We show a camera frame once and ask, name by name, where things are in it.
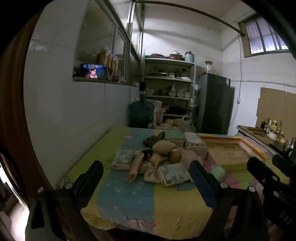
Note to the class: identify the orange rimmed cardboard box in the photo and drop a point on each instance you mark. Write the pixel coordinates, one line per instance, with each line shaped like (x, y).
(231, 154)

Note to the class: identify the white ceramic bowl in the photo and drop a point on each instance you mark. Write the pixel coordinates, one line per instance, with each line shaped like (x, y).
(186, 94)
(149, 92)
(180, 94)

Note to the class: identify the glass jar with lid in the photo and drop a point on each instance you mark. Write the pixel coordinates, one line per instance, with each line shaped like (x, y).
(208, 67)

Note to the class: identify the cream floral cloth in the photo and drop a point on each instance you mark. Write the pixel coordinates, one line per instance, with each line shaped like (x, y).
(150, 173)

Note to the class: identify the barred window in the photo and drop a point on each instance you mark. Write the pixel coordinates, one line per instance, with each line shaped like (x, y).
(263, 34)

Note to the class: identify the aluminium sliding glass window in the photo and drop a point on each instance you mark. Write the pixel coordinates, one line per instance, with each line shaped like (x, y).
(99, 30)

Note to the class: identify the dark refrigerator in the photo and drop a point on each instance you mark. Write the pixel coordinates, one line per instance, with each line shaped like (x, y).
(215, 104)

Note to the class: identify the white ceramic jug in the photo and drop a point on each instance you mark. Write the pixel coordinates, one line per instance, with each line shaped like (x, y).
(173, 90)

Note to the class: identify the yellow label bottle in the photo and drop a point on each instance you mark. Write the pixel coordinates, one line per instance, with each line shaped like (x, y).
(274, 125)

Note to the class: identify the smartphone with lit screen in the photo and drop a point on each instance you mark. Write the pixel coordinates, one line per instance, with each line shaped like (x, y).
(93, 71)

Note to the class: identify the red lidded pan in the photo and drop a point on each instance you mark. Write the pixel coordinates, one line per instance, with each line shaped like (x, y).
(177, 56)

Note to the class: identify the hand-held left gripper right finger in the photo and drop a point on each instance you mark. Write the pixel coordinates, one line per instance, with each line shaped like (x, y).
(203, 187)

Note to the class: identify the beige plush toy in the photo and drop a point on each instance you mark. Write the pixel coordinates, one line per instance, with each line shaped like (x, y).
(163, 147)

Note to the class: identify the light green soft pad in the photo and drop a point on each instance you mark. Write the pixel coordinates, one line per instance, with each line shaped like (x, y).
(218, 173)

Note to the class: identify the floral green tissue pack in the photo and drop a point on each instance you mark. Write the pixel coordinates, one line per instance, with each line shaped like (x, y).
(175, 175)

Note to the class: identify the brown wooden door frame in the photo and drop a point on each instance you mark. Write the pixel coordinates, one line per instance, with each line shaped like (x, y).
(13, 104)

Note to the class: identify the translucent plastic container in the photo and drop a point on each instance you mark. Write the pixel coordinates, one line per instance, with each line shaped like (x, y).
(160, 117)

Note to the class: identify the clear glass bottle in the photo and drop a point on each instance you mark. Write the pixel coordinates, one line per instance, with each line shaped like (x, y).
(268, 122)

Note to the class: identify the small white plastic bag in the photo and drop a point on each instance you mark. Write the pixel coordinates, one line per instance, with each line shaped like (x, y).
(193, 102)

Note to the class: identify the large plastic bag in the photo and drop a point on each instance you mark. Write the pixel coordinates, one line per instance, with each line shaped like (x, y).
(182, 124)

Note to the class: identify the green tray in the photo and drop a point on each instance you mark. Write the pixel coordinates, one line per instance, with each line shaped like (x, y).
(157, 74)

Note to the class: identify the pink plush cloth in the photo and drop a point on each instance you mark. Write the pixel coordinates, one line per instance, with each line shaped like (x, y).
(192, 158)

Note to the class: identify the black water jug pump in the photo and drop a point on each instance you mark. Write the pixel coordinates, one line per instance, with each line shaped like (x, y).
(142, 87)

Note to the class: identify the flat red pan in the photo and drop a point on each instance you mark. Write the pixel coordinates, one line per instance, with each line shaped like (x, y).
(157, 55)

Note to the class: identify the leopard print cloth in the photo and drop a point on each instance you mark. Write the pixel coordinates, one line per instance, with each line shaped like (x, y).
(153, 139)

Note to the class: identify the green top carton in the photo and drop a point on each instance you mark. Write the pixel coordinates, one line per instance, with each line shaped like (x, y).
(173, 135)

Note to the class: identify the blue water jug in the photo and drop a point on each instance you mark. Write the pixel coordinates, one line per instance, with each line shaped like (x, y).
(141, 111)

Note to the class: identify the dark sauce bottle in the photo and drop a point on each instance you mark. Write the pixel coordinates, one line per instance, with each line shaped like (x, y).
(263, 125)

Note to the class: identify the metal ceiling rod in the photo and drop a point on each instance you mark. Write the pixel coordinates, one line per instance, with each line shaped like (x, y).
(196, 10)

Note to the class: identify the white cardboard box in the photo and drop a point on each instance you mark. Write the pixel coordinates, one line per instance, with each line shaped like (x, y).
(156, 104)

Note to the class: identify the dark print doll cloth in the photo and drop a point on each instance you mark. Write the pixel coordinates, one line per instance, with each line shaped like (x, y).
(148, 155)

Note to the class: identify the blue enamel pot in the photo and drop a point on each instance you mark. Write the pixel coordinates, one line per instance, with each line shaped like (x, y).
(189, 57)

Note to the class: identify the metal kettle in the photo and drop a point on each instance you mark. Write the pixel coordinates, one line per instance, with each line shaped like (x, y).
(290, 144)

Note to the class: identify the black wok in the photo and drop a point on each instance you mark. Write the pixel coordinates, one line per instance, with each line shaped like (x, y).
(173, 109)

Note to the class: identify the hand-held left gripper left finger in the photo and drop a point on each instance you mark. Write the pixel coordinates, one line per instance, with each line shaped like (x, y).
(89, 185)

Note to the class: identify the brown oblong utensil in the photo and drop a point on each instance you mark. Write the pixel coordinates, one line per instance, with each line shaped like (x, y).
(252, 128)
(257, 134)

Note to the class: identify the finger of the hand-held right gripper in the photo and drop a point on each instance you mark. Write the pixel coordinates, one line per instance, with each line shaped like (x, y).
(266, 171)
(285, 163)

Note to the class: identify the cardboard wall sheet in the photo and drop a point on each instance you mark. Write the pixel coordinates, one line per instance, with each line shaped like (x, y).
(291, 109)
(270, 104)

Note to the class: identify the amber condiment bottle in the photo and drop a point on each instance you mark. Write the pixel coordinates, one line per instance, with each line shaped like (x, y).
(280, 127)

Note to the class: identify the black cooktop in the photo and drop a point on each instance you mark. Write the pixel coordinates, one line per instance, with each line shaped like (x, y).
(277, 147)

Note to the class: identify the white metal shelf rack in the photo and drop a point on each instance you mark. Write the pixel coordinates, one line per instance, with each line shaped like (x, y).
(168, 61)

